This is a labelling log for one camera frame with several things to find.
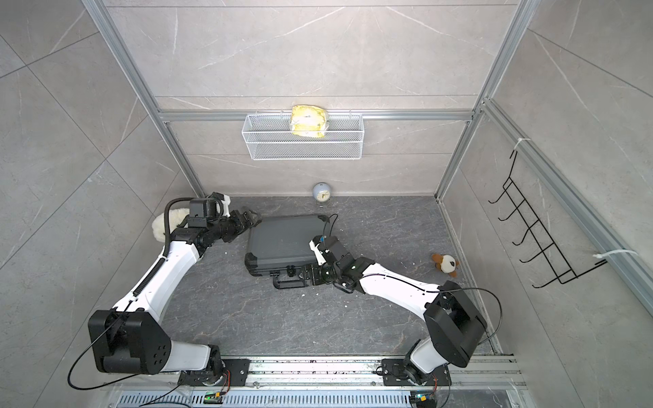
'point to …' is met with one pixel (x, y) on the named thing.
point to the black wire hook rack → (536, 230)
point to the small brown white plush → (446, 263)
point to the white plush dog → (176, 217)
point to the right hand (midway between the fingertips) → (309, 273)
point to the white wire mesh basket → (270, 137)
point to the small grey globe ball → (321, 191)
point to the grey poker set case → (281, 246)
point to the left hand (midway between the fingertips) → (255, 216)
